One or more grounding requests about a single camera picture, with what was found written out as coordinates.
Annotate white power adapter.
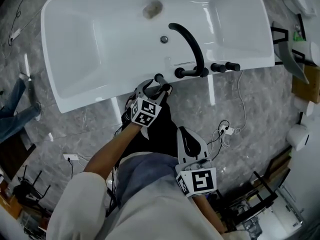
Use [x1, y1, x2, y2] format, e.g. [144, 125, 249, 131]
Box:
[9, 28, 22, 41]

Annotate black wrist cables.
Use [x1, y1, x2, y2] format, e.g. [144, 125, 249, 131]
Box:
[106, 122, 129, 217]

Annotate white power strip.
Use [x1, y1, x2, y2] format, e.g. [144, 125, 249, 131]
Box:
[218, 124, 236, 136]

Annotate person's black trousers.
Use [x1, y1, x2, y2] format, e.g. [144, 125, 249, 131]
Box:
[121, 101, 181, 160]

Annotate person's left forearm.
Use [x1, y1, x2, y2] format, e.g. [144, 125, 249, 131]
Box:
[83, 122, 146, 178]

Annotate wooden board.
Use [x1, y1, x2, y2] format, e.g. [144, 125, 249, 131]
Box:
[291, 63, 320, 104]

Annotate white oval device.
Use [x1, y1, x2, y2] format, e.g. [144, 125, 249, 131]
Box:
[281, 0, 318, 18]

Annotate white bathtub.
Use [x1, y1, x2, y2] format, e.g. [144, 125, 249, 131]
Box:
[40, 0, 276, 125]

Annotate person's white shirt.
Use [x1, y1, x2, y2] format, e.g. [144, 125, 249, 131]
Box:
[46, 155, 252, 240]

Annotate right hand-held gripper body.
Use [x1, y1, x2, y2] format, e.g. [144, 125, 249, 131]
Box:
[174, 150, 218, 198]

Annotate grey curved panel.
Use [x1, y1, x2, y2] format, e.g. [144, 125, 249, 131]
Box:
[270, 20, 310, 85]

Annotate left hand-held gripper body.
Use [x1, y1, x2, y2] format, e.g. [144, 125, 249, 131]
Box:
[129, 84, 162, 128]

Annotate green object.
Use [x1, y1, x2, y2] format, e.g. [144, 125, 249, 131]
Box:
[292, 30, 307, 43]

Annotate black curved faucet spout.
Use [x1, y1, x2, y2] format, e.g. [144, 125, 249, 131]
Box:
[168, 22, 210, 79]

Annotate white floor socket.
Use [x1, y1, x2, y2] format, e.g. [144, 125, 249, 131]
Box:
[62, 153, 80, 162]

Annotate white cable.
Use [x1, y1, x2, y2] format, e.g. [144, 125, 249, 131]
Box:
[233, 70, 248, 135]

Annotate brown wooden table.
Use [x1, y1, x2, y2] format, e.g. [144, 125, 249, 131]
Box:
[0, 131, 37, 183]

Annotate black chair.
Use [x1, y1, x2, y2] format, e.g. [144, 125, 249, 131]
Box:
[12, 165, 52, 211]

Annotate black metal frame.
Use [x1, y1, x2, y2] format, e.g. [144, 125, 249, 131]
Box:
[223, 170, 280, 233]

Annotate white cylinder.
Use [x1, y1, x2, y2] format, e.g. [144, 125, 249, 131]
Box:
[286, 123, 311, 152]
[292, 96, 315, 117]

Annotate person's right forearm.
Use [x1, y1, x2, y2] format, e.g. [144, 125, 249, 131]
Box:
[194, 193, 227, 235]

